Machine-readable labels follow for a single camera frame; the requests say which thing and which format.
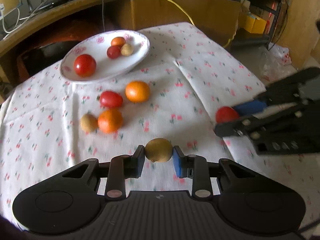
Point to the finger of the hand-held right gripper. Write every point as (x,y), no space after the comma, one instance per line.
(250,107)
(232,129)

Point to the small yellow box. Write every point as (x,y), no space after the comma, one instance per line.
(253,23)

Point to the brown longan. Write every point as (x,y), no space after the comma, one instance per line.
(158,152)
(88,122)
(126,49)

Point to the small red tomato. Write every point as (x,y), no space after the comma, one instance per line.
(114,52)
(111,99)
(225,113)

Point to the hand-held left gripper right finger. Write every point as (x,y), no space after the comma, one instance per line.
(177,161)

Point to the white floral plate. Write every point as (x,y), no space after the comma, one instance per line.
(102,68)

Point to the curved wooden desk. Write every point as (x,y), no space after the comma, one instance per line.
(62,12)

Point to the wooden cabinet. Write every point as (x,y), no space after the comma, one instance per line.
(303,22)

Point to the brown cardboard box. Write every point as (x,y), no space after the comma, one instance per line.
(200,12)

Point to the large red tomato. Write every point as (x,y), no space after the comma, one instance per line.
(85,65)

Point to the small orange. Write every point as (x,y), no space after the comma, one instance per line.
(118,41)
(137,91)
(110,120)

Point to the clear plastic bag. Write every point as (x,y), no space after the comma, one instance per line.
(277,60)

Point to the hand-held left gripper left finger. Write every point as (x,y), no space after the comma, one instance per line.
(138,162)

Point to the cherry print tablecloth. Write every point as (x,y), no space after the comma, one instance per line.
(175,85)

